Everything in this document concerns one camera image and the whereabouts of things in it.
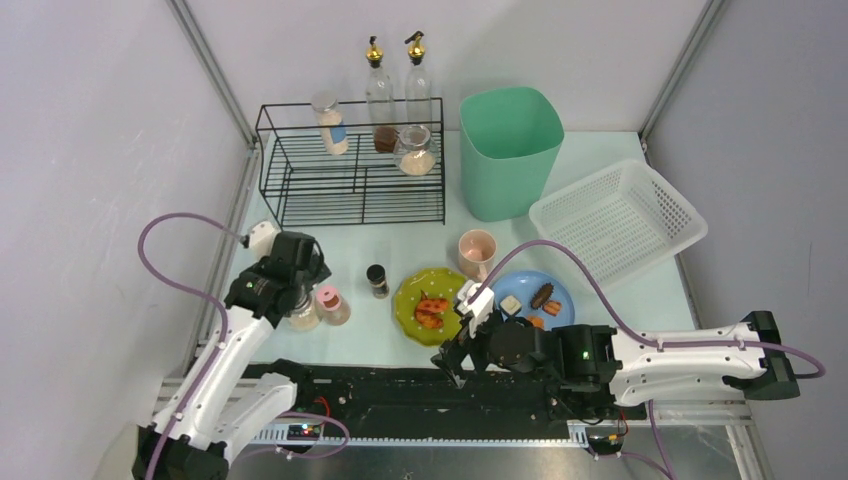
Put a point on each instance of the white plastic basket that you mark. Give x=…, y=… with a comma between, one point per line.
x=620, y=221

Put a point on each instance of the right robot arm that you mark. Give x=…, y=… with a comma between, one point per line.
x=745, y=357

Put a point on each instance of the orange chicken wing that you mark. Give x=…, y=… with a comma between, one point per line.
x=429, y=320
x=431, y=306

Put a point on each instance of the pink mug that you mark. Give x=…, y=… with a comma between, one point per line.
x=476, y=253

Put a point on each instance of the pink lid spice shaker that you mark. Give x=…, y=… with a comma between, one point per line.
x=332, y=307

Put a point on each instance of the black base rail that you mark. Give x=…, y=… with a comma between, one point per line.
x=421, y=403

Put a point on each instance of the green dotted plate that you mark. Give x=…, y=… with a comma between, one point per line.
x=436, y=282

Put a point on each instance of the tall jar blue label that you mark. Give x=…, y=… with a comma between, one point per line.
x=329, y=118

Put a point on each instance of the oil bottle gold spout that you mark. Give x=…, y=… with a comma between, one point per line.
x=380, y=100
x=418, y=84

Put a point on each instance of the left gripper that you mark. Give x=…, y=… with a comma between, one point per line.
x=308, y=279

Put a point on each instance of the green plastic bin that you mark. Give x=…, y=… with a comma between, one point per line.
x=509, y=141

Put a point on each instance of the brown sea cucumber toy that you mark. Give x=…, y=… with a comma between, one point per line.
x=541, y=296

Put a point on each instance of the sushi roll piece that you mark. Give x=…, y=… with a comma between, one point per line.
x=510, y=306

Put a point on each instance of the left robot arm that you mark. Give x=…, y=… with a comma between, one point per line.
x=199, y=434

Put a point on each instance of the red white meat slice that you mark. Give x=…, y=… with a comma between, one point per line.
x=552, y=307

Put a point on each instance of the orange food chunk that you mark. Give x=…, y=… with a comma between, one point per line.
x=537, y=322

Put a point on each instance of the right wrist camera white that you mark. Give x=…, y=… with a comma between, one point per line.
x=474, y=303

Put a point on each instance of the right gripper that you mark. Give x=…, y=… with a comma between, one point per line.
x=473, y=346

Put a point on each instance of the black wire rack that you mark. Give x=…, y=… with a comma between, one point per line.
x=304, y=185

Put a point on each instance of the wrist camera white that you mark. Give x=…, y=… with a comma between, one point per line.
x=474, y=303
x=260, y=238

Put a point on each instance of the blue plate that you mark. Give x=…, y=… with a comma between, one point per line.
x=523, y=285

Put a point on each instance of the small black cap spice bottle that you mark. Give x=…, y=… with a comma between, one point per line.
x=376, y=276

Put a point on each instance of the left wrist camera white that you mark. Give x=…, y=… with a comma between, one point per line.
x=260, y=238

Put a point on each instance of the round glass jar silver lid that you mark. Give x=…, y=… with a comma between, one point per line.
x=304, y=316

